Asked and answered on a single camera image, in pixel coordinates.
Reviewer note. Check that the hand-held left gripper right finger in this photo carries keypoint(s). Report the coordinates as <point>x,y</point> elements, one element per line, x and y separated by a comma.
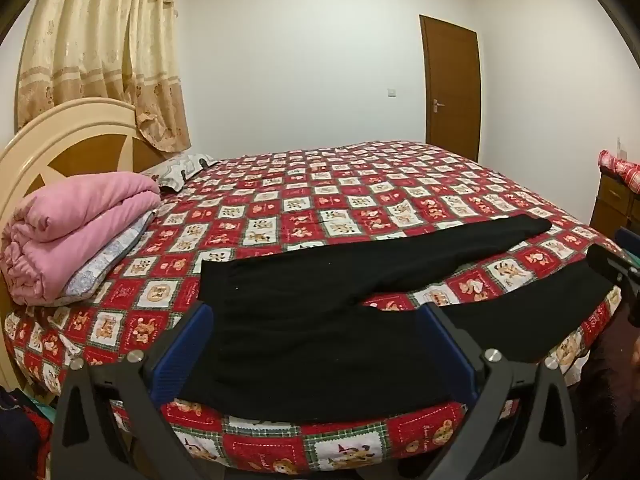
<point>450,360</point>

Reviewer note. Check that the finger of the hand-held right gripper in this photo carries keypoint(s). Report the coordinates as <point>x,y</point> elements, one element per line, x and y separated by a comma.
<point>605,265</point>

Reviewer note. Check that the brown wooden cabinet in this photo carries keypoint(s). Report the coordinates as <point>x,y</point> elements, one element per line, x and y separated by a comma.
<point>615,205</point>

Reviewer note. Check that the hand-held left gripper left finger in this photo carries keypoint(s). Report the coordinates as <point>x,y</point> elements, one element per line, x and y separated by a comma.
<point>172,370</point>

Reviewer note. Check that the cream and wood headboard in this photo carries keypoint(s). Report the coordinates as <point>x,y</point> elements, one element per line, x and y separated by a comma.
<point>75,150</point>

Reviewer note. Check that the bed with red checkered sheet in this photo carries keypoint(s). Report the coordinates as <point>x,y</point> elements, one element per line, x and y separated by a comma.
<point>310,200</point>

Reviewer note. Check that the red plaid cloth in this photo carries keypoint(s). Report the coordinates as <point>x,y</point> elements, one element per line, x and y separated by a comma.
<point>622,167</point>

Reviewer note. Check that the pile of dark clothes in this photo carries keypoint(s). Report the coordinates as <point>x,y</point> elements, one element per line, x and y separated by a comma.
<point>22,435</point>

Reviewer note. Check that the brown wooden door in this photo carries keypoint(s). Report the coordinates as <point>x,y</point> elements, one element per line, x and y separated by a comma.
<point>452,90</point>

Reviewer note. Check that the grey white patterned pillow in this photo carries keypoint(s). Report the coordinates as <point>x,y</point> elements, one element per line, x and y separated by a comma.
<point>175,170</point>

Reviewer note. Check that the beige patterned curtain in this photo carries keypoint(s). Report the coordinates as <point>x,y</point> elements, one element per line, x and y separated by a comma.
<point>100,50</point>

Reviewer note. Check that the black pants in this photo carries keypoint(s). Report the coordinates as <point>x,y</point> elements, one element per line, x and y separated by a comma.
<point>310,330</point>

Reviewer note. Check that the pink folded blanket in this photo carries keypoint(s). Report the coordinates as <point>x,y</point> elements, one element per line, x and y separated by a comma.
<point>65,230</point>

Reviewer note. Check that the white blue floral quilt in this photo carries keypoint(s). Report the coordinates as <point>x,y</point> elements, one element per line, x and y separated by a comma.
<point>107,260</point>

